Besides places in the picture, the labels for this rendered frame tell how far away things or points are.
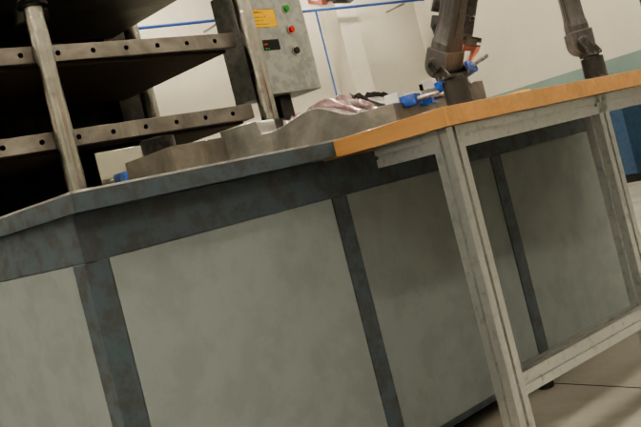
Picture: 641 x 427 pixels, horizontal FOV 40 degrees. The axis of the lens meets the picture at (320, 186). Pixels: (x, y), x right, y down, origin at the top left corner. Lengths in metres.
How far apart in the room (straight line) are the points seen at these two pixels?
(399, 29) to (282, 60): 8.46
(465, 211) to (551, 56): 8.73
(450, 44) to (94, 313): 1.01
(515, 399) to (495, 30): 9.31
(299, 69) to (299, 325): 1.55
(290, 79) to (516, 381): 1.72
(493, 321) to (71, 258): 0.83
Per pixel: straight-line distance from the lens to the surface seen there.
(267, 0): 3.27
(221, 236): 1.79
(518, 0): 10.71
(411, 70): 11.60
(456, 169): 1.76
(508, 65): 10.87
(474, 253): 1.78
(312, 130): 2.17
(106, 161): 2.63
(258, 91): 2.97
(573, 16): 2.56
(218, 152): 2.01
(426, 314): 2.19
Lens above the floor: 0.70
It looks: level
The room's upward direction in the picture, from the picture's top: 14 degrees counter-clockwise
